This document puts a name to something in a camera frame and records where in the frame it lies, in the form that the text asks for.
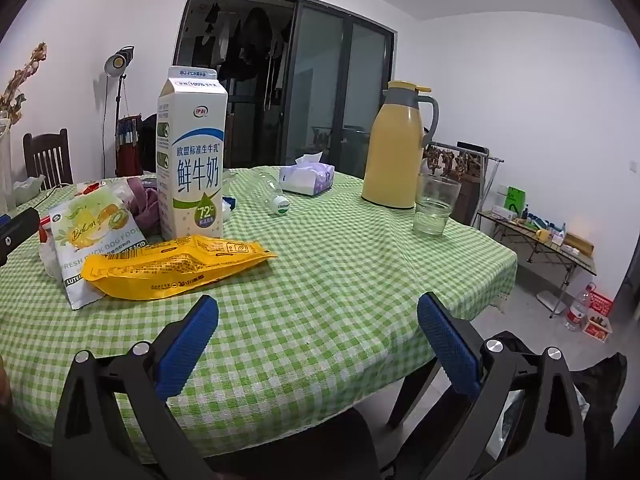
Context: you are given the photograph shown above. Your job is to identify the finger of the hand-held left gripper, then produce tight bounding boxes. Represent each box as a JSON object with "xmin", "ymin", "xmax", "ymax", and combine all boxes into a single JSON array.
[{"xmin": 0, "ymin": 207, "xmax": 41, "ymax": 266}]

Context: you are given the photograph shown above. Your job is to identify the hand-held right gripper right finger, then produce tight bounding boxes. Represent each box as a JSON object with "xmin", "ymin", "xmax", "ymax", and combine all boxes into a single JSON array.
[{"xmin": 416, "ymin": 291, "xmax": 587, "ymax": 480}]

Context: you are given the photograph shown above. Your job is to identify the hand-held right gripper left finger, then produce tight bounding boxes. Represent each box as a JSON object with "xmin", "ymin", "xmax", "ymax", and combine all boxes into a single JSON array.
[{"xmin": 51, "ymin": 294, "xmax": 221, "ymax": 480}]

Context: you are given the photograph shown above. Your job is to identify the clear plastic wrap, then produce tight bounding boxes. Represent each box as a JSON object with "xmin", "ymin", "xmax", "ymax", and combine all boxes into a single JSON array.
[{"xmin": 39, "ymin": 230, "xmax": 66, "ymax": 278}]

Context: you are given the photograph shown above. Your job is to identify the white green dog food pouch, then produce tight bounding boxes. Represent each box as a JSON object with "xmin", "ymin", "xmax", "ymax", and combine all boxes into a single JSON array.
[{"xmin": 47, "ymin": 195, "xmax": 148, "ymax": 311}]

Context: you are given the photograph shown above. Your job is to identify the yellow snack packet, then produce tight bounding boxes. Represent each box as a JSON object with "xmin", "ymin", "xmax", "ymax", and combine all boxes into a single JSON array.
[{"xmin": 81, "ymin": 234, "xmax": 278, "ymax": 302}]

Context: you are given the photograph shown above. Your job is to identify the pink cloth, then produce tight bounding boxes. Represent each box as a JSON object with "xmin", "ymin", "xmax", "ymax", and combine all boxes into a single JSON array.
[{"xmin": 122, "ymin": 176, "xmax": 162, "ymax": 233}]

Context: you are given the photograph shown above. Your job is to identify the black trash bag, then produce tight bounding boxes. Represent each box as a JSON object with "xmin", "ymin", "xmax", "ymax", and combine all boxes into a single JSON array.
[{"xmin": 492, "ymin": 352, "xmax": 628, "ymax": 480}]

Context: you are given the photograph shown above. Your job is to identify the clear plastic bottle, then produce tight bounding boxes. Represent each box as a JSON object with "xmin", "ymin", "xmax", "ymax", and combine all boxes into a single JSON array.
[{"xmin": 257, "ymin": 171, "xmax": 292, "ymax": 217}]

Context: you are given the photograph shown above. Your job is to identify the white milk carton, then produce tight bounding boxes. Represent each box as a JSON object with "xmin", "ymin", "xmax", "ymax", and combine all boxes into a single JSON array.
[{"xmin": 156, "ymin": 66, "xmax": 229, "ymax": 242}]

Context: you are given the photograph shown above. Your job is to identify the pale green fruit bowl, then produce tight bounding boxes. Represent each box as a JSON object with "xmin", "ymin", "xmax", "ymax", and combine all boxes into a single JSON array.
[{"xmin": 12, "ymin": 175, "xmax": 47, "ymax": 206}]

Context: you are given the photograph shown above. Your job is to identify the white vase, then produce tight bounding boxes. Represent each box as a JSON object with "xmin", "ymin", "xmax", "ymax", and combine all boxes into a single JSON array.
[{"xmin": 0, "ymin": 119, "xmax": 18, "ymax": 213}]

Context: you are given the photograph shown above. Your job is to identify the dark wooden chair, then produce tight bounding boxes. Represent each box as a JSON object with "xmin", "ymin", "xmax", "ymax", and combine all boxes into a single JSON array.
[{"xmin": 22, "ymin": 128, "xmax": 74, "ymax": 192}]

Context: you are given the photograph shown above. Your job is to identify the red label water bottle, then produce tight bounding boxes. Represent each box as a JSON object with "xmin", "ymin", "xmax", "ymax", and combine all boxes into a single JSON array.
[{"xmin": 565, "ymin": 290, "xmax": 591, "ymax": 332}]

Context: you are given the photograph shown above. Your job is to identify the folding table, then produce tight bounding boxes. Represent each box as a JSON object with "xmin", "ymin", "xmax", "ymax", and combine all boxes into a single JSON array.
[{"xmin": 475, "ymin": 209, "xmax": 598, "ymax": 318}]

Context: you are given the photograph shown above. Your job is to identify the red fringed cloth stand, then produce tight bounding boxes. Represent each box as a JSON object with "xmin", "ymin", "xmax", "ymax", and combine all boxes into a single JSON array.
[{"xmin": 115, "ymin": 115, "xmax": 143, "ymax": 178}]

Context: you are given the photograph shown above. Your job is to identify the clear glass cup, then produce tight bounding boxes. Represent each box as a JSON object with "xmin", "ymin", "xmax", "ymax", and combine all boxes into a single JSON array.
[{"xmin": 413, "ymin": 172, "xmax": 462, "ymax": 237}]

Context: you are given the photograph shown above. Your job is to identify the white red fruit box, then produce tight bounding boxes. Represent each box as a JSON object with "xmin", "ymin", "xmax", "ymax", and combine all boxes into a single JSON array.
[{"xmin": 581, "ymin": 315, "xmax": 613, "ymax": 342}]

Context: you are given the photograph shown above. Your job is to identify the green checked tablecloth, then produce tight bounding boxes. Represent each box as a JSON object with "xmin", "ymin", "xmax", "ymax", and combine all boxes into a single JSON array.
[{"xmin": 0, "ymin": 165, "xmax": 518, "ymax": 463}]

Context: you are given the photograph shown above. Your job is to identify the dried flower stems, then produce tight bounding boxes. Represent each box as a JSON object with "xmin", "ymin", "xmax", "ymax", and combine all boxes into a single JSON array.
[{"xmin": 0, "ymin": 41, "xmax": 48, "ymax": 126}]

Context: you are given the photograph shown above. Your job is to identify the group of small table items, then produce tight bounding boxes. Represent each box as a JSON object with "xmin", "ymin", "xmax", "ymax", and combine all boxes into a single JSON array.
[{"xmin": 492, "ymin": 205, "xmax": 568, "ymax": 247}]

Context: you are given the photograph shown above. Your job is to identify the brown cabinet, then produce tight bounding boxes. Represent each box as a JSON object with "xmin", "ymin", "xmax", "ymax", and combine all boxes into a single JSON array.
[{"xmin": 457, "ymin": 172, "xmax": 483, "ymax": 226}]

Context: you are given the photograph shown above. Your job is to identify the black puffer jacket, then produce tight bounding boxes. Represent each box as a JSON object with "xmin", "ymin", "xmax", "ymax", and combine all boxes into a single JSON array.
[{"xmin": 137, "ymin": 114, "xmax": 160, "ymax": 173}]

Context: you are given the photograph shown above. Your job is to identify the red plastic crate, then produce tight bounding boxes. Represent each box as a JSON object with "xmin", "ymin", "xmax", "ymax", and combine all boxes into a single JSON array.
[{"xmin": 586, "ymin": 282, "xmax": 615, "ymax": 318}]

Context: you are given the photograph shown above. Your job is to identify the green sign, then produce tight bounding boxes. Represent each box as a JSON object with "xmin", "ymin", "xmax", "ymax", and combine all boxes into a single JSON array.
[{"xmin": 505, "ymin": 186, "xmax": 527, "ymax": 218}]

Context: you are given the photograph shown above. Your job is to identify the cardboard box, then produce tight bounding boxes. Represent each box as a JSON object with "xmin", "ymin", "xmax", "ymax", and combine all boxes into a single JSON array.
[{"xmin": 560, "ymin": 232, "xmax": 595, "ymax": 259}]

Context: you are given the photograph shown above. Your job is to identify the row of brown dried foods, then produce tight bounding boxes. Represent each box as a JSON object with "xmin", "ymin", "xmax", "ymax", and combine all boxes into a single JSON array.
[{"xmin": 430, "ymin": 146, "xmax": 483, "ymax": 177}]

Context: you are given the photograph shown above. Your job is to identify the floor lamp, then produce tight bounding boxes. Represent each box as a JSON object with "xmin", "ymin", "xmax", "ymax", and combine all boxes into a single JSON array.
[{"xmin": 104, "ymin": 45, "xmax": 136, "ymax": 178}]

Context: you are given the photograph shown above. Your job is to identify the metal drying rack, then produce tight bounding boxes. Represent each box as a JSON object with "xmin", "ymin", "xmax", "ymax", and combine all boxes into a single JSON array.
[{"xmin": 425, "ymin": 142, "xmax": 503, "ymax": 226}]

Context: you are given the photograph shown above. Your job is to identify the yellow thermos jug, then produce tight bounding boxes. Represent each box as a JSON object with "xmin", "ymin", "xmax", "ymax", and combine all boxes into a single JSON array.
[{"xmin": 361, "ymin": 80, "xmax": 440, "ymax": 210}]

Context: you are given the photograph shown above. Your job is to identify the purple white tissue pack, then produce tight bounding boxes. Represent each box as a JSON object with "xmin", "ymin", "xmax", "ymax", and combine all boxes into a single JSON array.
[{"xmin": 278, "ymin": 152, "xmax": 335, "ymax": 196}]

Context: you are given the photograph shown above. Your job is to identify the dark framed sliding glass door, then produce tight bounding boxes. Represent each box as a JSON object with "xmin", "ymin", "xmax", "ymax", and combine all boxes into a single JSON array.
[{"xmin": 172, "ymin": 0, "xmax": 398, "ymax": 181}]

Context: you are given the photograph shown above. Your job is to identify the row of hanging clothes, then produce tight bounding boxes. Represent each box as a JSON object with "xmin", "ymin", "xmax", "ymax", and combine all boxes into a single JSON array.
[{"xmin": 192, "ymin": 2, "xmax": 296, "ymax": 111}]

